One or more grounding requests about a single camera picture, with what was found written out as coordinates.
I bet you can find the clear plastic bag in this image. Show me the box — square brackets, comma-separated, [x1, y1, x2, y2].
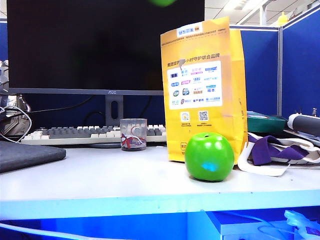
[283, 209, 320, 240]

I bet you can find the green apple with blue spot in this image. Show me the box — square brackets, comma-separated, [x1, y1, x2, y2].
[184, 132, 236, 182]

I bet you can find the under-desk drawer unit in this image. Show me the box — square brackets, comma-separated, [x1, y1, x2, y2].
[207, 211, 320, 240]

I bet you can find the dark grey rolled umbrella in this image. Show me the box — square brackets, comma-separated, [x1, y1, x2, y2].
[286, 113, 320, 138]

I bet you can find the dark grey fabric pad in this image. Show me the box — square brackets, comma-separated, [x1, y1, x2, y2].
[0, 140, 67, 174]

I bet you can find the clear plastic cup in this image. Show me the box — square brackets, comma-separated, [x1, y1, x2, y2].
[119, 118, 148, 152]

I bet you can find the blue cubicle partition panel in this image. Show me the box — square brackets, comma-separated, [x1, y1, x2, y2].
[229, 24, 282, 116]
[279, 18, 320, 120]

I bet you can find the white and grey keyboard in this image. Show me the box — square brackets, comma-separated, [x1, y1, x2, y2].
[21, 124, 168, 146]

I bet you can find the thick white cable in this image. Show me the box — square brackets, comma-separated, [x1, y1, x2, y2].
[0, 222, 83, 240]

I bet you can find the black computer monitor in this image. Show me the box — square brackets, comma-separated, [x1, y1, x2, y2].
[6, 0, 205, 149]

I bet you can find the black monitor cable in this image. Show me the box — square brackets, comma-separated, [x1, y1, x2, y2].
[24, 96, 93, 117]

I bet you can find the green apple with thin stem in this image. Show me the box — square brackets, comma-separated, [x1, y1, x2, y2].
[147, 0, 176, 8]

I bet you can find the yellow cone-shaped object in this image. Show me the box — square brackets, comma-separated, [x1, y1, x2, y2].
[277, 11, 288, 26]

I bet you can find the silver grey bag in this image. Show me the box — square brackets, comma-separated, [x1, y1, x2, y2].
[0, 59, 31, 137]

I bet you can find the yellow printed paper bag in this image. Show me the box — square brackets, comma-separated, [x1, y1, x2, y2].
[160, 16, 249, 166]

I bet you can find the white and purple tote bag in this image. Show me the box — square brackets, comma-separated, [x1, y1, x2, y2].
[236, 131, 320, 177]

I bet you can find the thin white cable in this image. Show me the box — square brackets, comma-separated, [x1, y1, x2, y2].
[0, 106, 33, 144]

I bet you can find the teal and white medicine box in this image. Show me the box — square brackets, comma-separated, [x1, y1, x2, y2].
[246, 111, 288, 133]

